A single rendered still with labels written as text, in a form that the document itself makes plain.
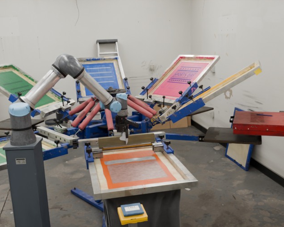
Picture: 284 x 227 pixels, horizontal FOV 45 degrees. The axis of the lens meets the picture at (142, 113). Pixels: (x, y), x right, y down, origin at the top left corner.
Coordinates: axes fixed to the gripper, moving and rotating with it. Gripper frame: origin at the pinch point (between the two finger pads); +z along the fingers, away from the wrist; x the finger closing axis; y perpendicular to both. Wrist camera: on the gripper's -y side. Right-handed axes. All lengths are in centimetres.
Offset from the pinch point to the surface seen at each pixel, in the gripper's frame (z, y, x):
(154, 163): 10.0, -15.0, 22.2
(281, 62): -39, -200, -115
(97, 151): 4.0, 21.8, 2.5
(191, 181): 7, -26, 64
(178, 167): 7.1, -25.5, 41.5
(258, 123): -5, -104, 2
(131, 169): 10.1, 2.0, 28.5
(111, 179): 10.2, 16.7, 39.6
